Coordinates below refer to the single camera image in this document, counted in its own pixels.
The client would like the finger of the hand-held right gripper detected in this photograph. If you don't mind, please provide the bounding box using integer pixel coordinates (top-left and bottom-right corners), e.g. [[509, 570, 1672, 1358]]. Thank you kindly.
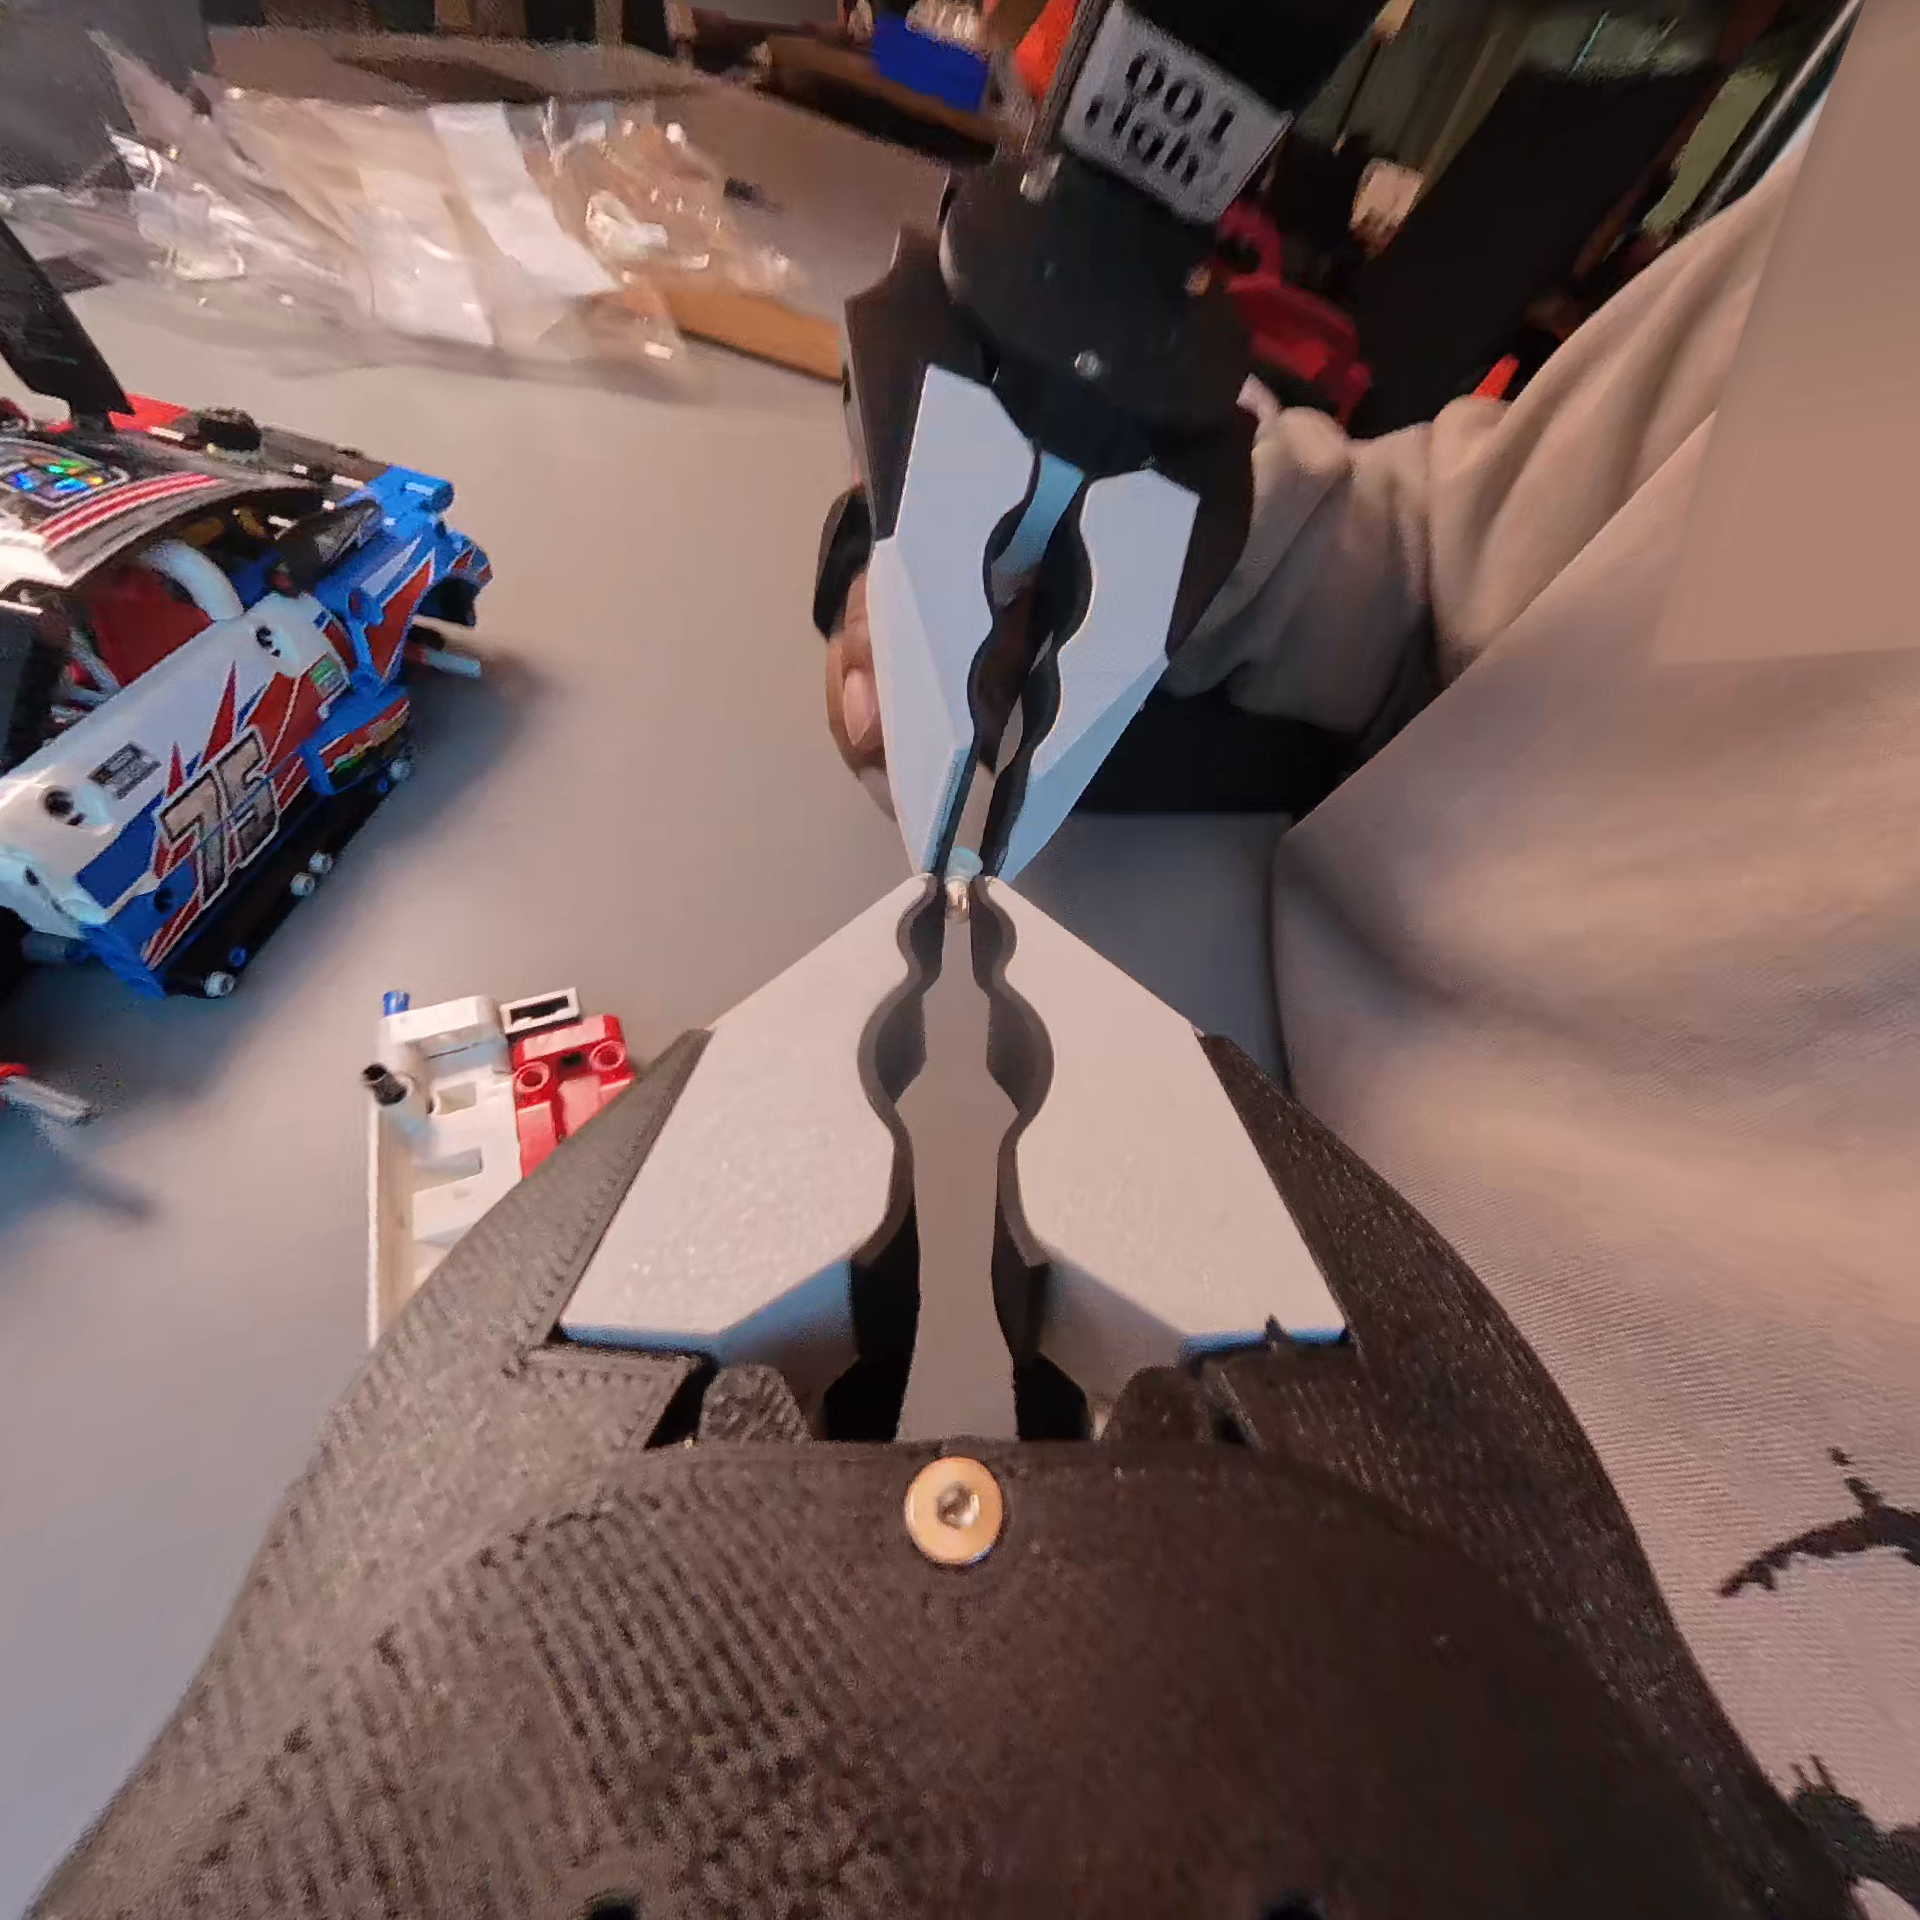
[[866, 363, 1044, 875], [983, 467, 1202, 888]]

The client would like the person's right forearm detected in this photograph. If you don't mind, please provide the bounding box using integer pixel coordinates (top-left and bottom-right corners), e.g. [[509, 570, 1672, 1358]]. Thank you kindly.
[[1163, 149, 1849, 737]]

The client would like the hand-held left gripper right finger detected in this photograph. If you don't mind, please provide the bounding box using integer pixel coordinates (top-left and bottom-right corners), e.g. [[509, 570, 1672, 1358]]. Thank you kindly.
[[972, 875, 1349, 1439]]

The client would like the person's right hand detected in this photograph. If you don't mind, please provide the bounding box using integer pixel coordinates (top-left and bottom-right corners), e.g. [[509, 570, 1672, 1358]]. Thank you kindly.
[[823, 600, 910, 820]]

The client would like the blue white lego race car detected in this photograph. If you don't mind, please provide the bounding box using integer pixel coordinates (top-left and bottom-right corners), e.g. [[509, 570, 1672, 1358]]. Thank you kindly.
[[0, 215, 498, 1007]]

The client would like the white red lego assembly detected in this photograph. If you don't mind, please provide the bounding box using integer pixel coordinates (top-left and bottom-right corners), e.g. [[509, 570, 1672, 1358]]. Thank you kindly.
[[364, 982, 633, 1352]]

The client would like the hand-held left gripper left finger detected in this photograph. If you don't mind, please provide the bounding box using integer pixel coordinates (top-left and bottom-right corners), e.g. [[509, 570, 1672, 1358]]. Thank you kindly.
[[558, 873, 940, 1439]]

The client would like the pile of clear plastic bags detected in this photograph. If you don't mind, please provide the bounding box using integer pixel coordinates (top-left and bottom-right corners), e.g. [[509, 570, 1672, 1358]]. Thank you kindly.
[[0, 35, 812, 392]]

